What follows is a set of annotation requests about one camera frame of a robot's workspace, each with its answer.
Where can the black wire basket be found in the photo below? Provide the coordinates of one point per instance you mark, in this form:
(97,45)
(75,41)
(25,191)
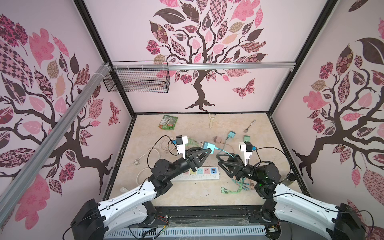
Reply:
(138,77)

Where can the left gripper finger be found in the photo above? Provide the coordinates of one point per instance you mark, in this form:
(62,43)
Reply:
(193,150)
(201,156)

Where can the white vented cable duct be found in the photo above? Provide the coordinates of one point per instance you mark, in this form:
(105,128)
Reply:
(186,232)

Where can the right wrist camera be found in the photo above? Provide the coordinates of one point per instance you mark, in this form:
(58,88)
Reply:
(246,149)

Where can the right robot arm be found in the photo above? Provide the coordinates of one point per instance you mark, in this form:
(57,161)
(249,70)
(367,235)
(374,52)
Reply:
(284,204)

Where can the teal charger plug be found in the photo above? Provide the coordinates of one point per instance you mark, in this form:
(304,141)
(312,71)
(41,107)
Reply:
(231,135)
(207,145)

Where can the back aluminium rail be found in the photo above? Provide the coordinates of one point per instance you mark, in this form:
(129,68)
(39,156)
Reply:
(221,66)

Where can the green charger plug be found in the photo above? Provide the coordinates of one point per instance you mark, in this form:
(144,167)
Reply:
(246,138)

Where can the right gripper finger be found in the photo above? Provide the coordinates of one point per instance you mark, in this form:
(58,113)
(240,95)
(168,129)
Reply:
(228,167)
(224,157)

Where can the aluminium rail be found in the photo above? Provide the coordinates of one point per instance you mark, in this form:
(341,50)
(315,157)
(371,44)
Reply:
(22,181)
(221,66)

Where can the pink charger plug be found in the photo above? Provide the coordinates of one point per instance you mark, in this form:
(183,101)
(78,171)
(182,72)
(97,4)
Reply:
(218,140)

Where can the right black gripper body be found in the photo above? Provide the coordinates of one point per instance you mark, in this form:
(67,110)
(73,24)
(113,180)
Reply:
(249,173)

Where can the black front base frame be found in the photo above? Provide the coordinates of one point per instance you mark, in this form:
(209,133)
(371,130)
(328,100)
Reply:
(214,216)

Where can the glass jar black lid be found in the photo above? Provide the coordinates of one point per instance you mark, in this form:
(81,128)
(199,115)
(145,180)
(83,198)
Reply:
(290,179)

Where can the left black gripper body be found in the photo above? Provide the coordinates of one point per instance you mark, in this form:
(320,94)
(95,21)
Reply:
(190,160)

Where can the green snack packet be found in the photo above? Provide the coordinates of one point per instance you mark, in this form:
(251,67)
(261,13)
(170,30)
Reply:
(168,122)

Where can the metal fork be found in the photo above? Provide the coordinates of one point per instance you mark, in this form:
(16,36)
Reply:
(249,126)

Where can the cream vegetable peeler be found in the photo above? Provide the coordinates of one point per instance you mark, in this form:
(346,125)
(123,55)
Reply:
(212,118)

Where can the white multicolour power strip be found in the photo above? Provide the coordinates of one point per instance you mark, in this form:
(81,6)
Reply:
(201,174)

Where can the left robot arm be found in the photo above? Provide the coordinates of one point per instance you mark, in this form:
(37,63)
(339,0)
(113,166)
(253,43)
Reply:
(95,220)

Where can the left aluminium rail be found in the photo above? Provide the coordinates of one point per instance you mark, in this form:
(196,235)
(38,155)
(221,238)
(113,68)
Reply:
(22,181)

